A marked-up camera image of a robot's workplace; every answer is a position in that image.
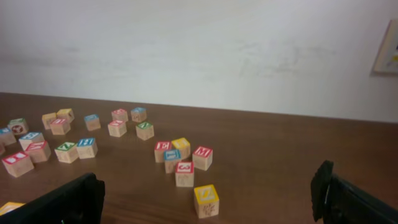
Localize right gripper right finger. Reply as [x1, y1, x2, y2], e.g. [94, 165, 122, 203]
[310, 160, 397, 224]

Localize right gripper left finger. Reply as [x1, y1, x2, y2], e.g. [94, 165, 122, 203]
[1, 173, 105, 224]

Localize green Z block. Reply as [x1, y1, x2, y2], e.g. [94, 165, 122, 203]
[54, 142, 79, 164]

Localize blue H block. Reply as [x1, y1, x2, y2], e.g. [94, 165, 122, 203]
[76, 138, 98, 159]

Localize red Y block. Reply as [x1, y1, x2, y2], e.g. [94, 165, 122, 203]
[25, 141, 51, 163]

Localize red T block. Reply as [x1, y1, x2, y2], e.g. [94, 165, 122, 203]
[2, 152, 34, 177]

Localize red A block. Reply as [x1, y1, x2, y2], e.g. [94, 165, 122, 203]
[0, 202, 25, 216]

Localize red U block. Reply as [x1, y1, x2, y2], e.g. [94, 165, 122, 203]
[50, 119, 71, 135]

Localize blue D block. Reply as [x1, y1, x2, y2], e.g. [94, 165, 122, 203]
[84, 114, 101, 131]

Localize red K block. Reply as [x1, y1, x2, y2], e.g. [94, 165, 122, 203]
[108, 120, 127, 138]

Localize blue 5 block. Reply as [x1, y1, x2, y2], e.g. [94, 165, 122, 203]
[19, 132, 45, 151]

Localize yellow block upper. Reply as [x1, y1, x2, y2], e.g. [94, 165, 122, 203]
[57, 108, 75, 123]

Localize yellow block lower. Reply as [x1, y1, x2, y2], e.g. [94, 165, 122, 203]
[42, 113, 57, 130]

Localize green N block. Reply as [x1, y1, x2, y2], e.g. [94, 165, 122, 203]
[136, 121, 154, 141]

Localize red C block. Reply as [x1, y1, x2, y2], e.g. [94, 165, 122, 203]
[111, 108, 129, 122]

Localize red E block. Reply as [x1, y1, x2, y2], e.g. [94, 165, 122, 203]
[154, 141, 172, 163]

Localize green J block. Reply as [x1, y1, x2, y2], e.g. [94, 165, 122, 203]
[7, 118, 29, 136]

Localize blue L block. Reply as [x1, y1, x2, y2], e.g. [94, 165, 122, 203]
[0, 128, 17, 146]

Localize blue F block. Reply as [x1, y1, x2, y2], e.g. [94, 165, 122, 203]
[164, 149, 182, 174]

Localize blue X block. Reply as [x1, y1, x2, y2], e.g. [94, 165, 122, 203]
[131, 107, 147, 123]

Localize red 3 block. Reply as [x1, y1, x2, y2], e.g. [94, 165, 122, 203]
[175, 162, 195, 187]

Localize yellow block right cluster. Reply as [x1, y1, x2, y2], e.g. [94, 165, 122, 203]
[171, 138, 190, 159]

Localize yellow S block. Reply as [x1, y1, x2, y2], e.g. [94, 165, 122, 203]
[193, 184, 220, 218]

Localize red M block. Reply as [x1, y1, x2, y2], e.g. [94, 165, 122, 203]
[192, 146, 213, 171]

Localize framed picture on wall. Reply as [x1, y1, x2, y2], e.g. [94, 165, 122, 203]
[373, 19, 397, 75]

